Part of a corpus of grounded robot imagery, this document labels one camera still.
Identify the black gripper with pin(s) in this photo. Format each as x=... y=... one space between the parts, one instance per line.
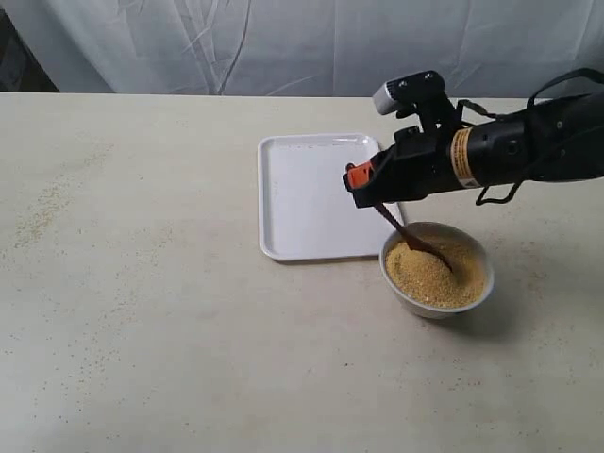
x=419 y=164

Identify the dark red wooden spoon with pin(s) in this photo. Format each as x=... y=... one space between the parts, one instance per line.
x=412 y=241

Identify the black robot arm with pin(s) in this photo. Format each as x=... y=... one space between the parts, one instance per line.
x=559 y=140

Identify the tan granular powder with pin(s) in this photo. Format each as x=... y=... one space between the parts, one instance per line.
x=427 y=280

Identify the white plastic tray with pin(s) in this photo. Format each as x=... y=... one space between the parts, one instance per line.
x=305 y=211

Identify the white ceramic bowl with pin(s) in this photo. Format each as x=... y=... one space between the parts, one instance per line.
x=429 y=229

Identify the white fabric backdrop curtain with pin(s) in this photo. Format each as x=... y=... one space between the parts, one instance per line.
x=307 y=48

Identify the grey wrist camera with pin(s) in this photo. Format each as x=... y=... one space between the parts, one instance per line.
x=421 y=94

